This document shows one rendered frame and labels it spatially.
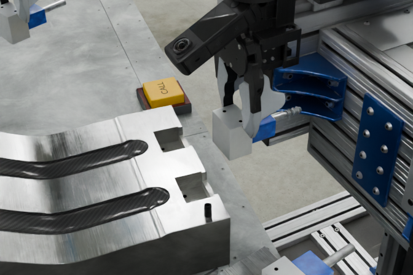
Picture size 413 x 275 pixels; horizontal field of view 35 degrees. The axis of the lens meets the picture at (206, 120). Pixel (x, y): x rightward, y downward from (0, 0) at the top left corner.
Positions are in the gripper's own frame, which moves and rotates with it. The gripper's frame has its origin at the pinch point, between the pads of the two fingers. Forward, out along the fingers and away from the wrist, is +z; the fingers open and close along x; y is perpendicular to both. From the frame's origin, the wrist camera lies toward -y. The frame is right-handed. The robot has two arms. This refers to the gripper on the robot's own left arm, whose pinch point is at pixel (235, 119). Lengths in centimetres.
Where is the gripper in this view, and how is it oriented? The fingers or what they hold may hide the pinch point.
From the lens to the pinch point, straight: 89.2
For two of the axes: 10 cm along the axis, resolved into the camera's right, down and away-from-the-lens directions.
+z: 0.1, 8.0, 6.0
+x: -4.7, -5.3, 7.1
